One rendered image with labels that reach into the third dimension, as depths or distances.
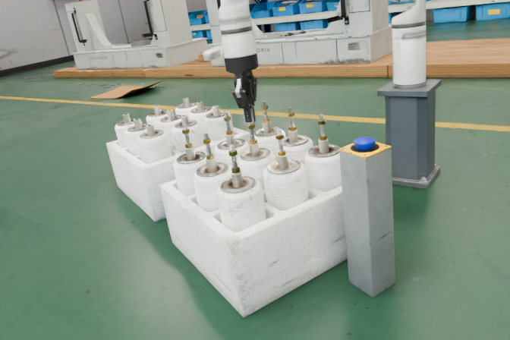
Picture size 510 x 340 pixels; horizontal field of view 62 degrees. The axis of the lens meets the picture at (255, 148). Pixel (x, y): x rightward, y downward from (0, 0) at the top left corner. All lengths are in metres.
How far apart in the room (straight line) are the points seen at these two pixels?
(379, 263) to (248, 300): 0.27
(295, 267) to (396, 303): 0.21
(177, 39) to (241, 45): 3.30
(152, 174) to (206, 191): 0.38
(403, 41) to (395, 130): 0.26
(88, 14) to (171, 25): 1.41
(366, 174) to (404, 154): 0.56
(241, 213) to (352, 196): 0.22
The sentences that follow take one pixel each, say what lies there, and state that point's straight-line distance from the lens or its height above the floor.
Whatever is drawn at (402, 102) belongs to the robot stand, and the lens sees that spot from 1.31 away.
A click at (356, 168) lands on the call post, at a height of 0.28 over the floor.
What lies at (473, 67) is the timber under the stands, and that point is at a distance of 2.74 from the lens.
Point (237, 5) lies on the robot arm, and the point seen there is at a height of 0.60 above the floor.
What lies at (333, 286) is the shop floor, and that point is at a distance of 0.99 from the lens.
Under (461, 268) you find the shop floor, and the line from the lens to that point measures 1.06.
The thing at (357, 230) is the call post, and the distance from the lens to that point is 0.89.
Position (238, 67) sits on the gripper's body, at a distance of 0.94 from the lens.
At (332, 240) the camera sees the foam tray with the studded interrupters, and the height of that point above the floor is 0.07.
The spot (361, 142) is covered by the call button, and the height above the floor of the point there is 0.33.
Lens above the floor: 0.62
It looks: 20 degrees down
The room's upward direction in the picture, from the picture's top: 8 degrees counter-clockwise
